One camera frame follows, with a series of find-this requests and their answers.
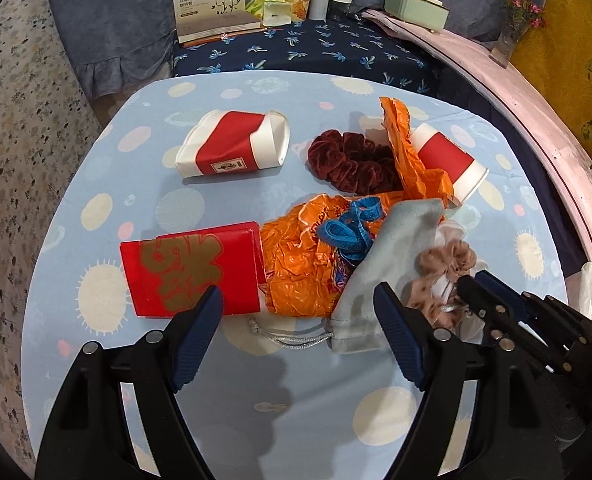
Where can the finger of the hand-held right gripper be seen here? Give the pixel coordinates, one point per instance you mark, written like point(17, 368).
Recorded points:
point(481, 305)
point(501, 292)

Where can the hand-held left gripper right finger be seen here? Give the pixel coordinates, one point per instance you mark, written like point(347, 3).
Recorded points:
point(401, 340)

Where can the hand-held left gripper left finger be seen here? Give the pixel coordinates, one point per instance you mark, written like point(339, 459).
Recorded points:
point(196, 355)

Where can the pink brown scrunchie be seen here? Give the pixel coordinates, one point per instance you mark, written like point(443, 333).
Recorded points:
point(441, 260)

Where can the orange plastic bag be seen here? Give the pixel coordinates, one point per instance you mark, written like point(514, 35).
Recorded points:
point(296, 270)

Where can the dark red velvet scrunchie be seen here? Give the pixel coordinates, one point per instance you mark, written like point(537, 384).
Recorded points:
point(346, 160)

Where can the crushed red white paper cup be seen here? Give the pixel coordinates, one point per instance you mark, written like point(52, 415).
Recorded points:
point(226, 145)

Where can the red gold-print envelope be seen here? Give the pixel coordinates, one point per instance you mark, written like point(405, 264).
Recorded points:
point(186, 270)

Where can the dark purple cloth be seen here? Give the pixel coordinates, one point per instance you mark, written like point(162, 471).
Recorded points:
point(541, 180)

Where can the blue measuring tape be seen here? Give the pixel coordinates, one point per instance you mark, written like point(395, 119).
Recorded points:
point(336, 232)

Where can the pink cloth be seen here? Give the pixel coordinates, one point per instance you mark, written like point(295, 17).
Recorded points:
point(526, 105)

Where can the glass vase pink flowers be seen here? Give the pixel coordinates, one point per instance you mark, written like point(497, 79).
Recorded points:
point(506, 45)

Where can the light blue dotted tablecloth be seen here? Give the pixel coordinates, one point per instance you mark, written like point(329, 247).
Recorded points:
point(301, 100)

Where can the yellow cloth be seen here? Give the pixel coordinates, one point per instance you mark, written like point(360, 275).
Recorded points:
point(566, 20)

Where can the pale green box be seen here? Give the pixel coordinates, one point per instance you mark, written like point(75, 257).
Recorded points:
point(416, 10)

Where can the navy printed cloth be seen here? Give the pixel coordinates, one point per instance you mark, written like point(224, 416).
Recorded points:
point(316, 50)

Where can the blue-grey cloth cover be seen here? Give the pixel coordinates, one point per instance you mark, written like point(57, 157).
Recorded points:
point(116, 25)

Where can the white flower-print box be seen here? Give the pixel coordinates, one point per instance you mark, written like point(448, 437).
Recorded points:
point(211, 5)

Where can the green packet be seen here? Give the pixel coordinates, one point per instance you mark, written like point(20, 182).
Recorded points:
point(276, 12)

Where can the yellow tin can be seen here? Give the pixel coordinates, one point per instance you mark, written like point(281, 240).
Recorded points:
point(296, 2)

